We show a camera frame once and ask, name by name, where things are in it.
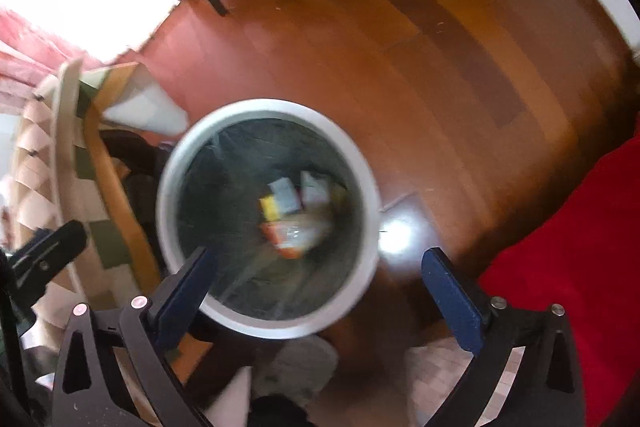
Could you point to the red blanket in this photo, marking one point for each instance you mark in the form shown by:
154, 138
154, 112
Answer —
586, 258

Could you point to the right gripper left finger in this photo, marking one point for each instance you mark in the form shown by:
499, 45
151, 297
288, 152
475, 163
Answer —
89, 389

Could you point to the grey slipper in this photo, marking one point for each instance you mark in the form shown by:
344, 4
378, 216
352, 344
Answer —
299, 371

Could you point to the white round trash bin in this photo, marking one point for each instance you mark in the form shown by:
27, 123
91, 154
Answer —
209, 197

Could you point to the orange yellow snack bag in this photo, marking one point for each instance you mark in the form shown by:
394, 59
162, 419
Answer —
295, 234

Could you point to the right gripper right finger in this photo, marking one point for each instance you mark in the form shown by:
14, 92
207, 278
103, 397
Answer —
547, 388

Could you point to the checkered brown bed quilt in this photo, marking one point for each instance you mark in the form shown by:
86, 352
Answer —
63, 171

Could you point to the blue white milk carton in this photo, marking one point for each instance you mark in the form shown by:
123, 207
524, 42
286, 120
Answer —
313, 192

